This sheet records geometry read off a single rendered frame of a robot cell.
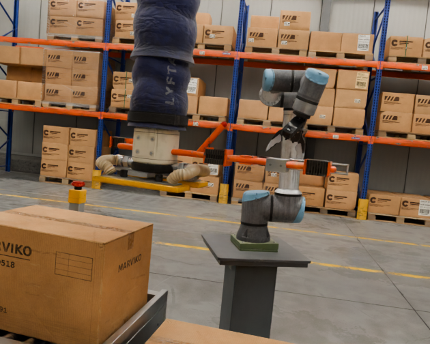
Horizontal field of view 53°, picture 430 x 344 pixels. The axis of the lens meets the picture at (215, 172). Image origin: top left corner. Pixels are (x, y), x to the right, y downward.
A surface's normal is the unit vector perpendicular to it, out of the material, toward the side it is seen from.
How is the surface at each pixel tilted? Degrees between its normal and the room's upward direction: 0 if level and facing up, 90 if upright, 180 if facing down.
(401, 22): 90
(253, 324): 90
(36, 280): 90
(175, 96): 75
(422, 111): 93
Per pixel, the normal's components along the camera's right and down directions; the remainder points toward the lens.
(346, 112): -0.13, 0.03
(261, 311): 0.20, 0.10
